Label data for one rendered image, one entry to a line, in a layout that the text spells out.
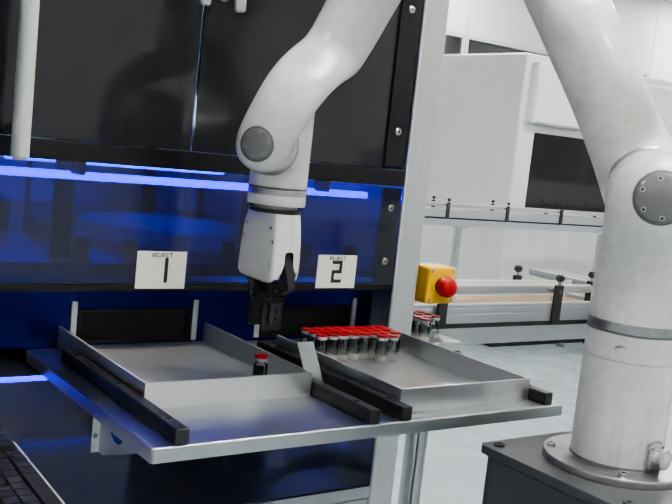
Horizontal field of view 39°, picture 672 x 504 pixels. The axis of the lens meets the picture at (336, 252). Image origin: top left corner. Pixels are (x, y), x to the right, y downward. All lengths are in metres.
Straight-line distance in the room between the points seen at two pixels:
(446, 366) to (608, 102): 0.60
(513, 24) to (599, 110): 7.19
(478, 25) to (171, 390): 7.07
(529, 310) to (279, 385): 0.97
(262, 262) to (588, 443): 0.50
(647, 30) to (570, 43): 8.55
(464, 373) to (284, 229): 0.47
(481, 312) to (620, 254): 0.90
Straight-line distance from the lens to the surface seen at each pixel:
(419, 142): 1.76
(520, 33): 8.50
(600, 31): 1.26
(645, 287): 1.24
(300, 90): 1.24
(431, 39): 1.78
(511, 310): 2.15
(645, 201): 1.17
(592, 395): 1.28
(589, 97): 1.26
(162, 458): 1.13
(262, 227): 1.33
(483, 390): 1.45
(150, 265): 1.50
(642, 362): 1.26
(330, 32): 1.30
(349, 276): 1.70
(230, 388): 1.31
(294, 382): 1.36
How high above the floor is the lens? 1.25
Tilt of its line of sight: 7 degrees down
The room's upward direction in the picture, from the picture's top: 6 degrees clockwise
